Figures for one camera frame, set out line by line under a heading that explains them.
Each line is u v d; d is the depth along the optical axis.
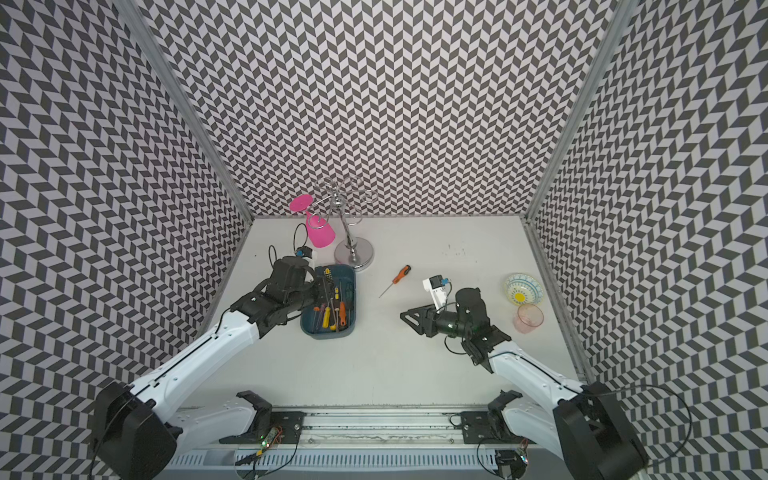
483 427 0.73
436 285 0.72
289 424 0.72
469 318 0.62
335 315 0.91
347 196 0.82
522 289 0.96
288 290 0.60
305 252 0.71
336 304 0.92
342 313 0.91
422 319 0.71
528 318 0.89
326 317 0.91
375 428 0.75
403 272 1.00
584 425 0.40
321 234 0.98
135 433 0.38
